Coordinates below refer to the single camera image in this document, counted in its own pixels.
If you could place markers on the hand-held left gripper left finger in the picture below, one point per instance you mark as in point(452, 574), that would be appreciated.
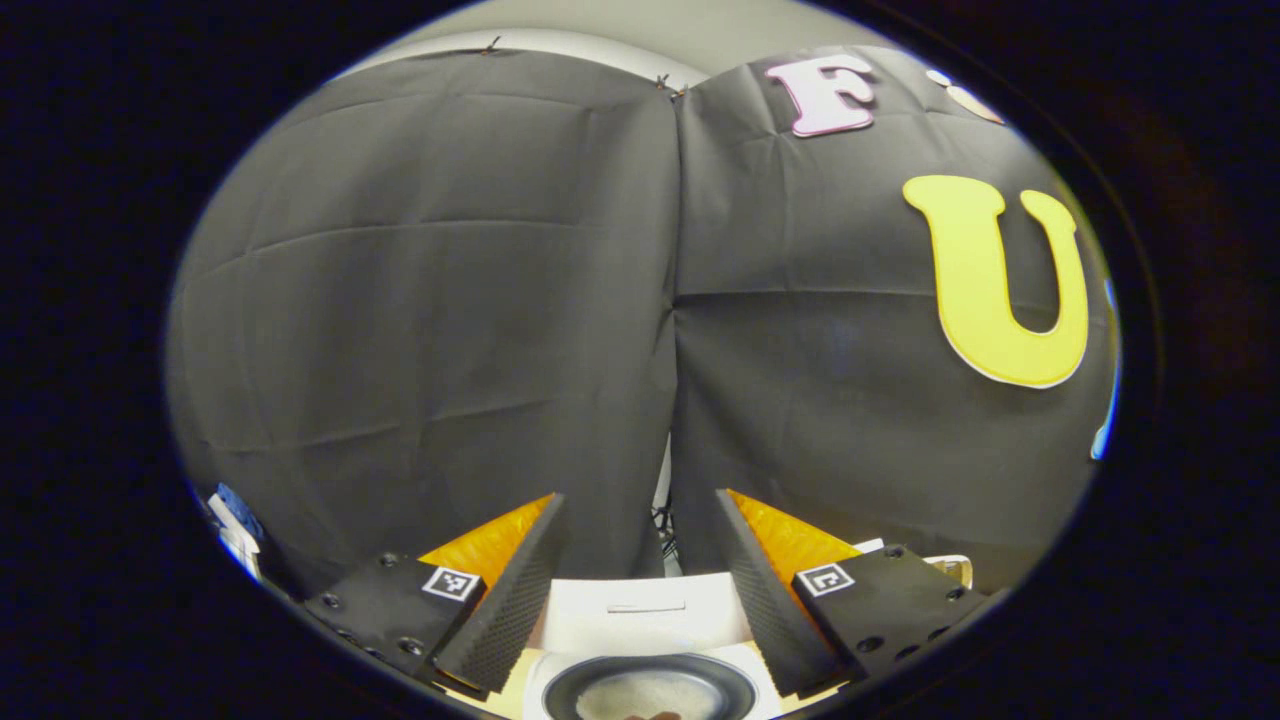
point(510, 610)

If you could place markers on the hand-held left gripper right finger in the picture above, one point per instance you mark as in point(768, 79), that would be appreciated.
point(770, 610)

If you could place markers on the white rice cooker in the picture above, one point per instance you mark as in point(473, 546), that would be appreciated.
point(640, 625)

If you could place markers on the blue and white object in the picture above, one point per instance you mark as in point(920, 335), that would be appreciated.
point(235, 540)

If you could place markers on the black backdrop cloth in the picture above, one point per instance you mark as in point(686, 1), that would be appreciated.
point(450, 300)

